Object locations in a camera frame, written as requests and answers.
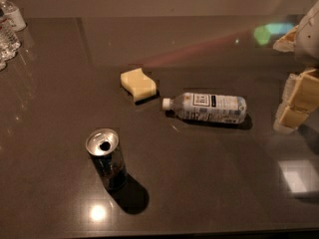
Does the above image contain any open dark soda can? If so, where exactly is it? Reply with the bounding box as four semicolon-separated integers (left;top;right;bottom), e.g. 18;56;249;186
86;128;128;191

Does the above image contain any blue label plastic water bottle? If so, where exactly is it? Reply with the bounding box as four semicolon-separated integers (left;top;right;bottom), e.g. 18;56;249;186
162;93;247;124

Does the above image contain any white label bottle background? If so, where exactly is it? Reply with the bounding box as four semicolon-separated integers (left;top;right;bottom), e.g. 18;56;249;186
0;0;27;32

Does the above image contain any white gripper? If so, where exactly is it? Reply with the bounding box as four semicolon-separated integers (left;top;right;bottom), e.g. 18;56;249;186
273;0;319;133

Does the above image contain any yellow sponge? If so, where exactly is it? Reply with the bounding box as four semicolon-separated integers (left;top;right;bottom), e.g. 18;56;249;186
121;68;157;103

